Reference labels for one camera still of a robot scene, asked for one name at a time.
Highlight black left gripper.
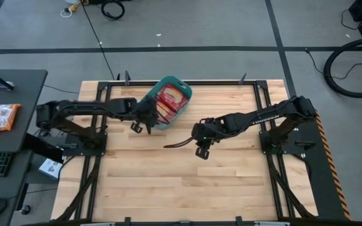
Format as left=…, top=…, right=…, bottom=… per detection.
left=133, top=95, right=170, bottom=136

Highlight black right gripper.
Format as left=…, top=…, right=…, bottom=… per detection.
left=163, top=118, right=225, bottom=149

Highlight red popcorn bag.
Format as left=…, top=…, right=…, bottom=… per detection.
left=155, top=100, right=177, bottom=124
left=158, top=83, right=190, bottom=113

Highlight teal plastic basket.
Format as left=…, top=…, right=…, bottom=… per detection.
left=141, top=75, right=194, bottom=131

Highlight black box under desk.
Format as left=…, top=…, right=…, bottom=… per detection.
left=21, top=132, right=65, bottom=163

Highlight black platform with hazard stripe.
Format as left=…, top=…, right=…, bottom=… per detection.
left=289, top=111, right=352, bottom=222

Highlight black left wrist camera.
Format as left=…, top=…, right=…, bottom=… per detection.
left=129, top=121, right=144, bottom=134

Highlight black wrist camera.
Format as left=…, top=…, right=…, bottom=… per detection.
left=194, top=146, right=211, bottom=161
left=129, top=121, right=144, bottom=134

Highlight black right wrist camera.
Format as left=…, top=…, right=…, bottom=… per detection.
left=194, top=146, right=211, bottom=161

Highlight black table frame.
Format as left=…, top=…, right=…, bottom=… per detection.
left=52, top=80, right=319, bottom=226

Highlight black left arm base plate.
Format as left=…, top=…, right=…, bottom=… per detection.
left=62, top=131, right=108, bottom=157

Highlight long black floor cable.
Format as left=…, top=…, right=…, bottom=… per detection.
left=80, top=0, right=116, bottom=82

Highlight coiled black floor cable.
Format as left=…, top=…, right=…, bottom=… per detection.
left=101, top=0, right=126, bottom=21

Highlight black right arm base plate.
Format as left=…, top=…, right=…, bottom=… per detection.
left=258, top=127, right=317, bottom=155

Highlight white and yellow cables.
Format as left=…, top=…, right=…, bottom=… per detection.
left=59, top=0, right=90, bottom=19

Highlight thin black floor cable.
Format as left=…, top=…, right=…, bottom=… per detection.
left=304, top=47, right=362, bottom=81

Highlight large black hose loop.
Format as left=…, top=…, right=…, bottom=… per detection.
left=323, top=36, right=362, bottom=99

